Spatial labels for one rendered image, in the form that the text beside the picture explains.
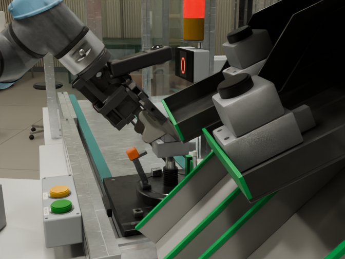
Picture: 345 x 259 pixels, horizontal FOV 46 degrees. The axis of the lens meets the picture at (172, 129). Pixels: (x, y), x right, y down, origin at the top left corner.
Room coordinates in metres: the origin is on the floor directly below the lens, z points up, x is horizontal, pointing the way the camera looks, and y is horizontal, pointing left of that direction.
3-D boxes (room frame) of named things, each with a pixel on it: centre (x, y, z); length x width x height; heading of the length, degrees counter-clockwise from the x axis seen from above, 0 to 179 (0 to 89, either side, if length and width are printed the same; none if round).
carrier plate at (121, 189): (0.76, 0.00, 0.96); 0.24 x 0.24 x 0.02; 18
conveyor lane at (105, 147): (1.05, 0.07, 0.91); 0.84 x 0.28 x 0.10; 18
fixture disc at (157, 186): (0.76, 0.00, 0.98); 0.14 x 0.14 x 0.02
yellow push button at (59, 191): (0.77, 0.23, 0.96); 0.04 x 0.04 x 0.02
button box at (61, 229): (0.77, 0.23, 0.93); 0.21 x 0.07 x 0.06; 18
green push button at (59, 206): (0.71, 0.21, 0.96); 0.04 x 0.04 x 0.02
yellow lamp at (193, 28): (0.98, -0.05, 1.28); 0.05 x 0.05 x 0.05
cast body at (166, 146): (0.76, -0.01, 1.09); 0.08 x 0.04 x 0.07; 108
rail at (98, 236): (0.97, 0.23, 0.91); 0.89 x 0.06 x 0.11; 18
